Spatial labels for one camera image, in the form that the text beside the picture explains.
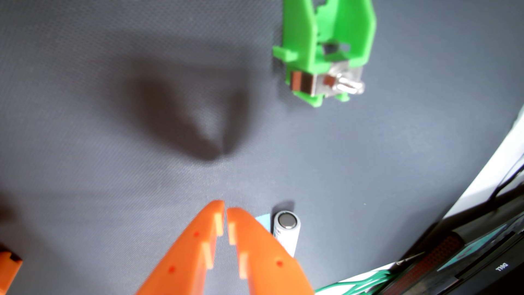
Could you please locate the green battery holder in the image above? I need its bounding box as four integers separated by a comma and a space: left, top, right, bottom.
272, 0, 377, 108

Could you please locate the green cable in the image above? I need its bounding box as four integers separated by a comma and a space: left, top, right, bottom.
315, 270, 395, 295

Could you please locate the white cylindrical battery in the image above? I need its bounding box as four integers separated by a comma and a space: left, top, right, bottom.
273, 211, 301, 258

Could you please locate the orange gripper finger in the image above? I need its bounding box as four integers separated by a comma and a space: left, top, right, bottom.
137, 200, 226, 295
226, 207, 315, 295

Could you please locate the black Dell device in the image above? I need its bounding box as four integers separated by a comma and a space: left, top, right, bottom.
377, 205, 524, 295

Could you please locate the blue tape piece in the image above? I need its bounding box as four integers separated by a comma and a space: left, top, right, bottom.
255, 213, 272, 234

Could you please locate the dark grey mat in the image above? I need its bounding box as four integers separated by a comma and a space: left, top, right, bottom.
0, 0, 524, 295

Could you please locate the black cable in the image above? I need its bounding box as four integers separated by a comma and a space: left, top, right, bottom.
487, 163, 524, 202

